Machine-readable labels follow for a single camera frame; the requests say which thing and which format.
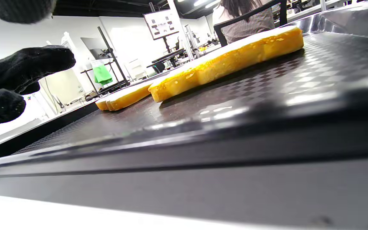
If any monitor on stand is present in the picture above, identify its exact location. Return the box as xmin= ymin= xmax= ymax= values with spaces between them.
xmin=143 ymin=9 xmax=181 ymax=41

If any green cloth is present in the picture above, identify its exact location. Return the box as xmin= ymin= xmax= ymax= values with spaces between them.
xmin=91 ymin=62 xmax=114 ymax=86

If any toast slice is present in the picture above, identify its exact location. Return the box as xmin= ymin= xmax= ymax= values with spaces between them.
xmin=148 ymin=26 xmax=304 ymax=103
xmin=95 ymin=81 xmax=154 ymax=111

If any black metal rack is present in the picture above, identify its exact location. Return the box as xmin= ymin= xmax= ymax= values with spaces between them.
xmin=81 ymin=27 xmax=130 ymax=97

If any black food tray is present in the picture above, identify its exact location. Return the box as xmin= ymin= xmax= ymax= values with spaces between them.
xmin=0 ymin=2 xmax=368 ymax=178

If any person's right hand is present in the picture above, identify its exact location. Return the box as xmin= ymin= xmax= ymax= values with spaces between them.
xmin=0 ymin=45 xmax=76 ymax=127

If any black mesh office chair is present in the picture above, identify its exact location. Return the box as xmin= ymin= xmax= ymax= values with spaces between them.
xmin=213 ymin=0 xmax=288 ymax=47

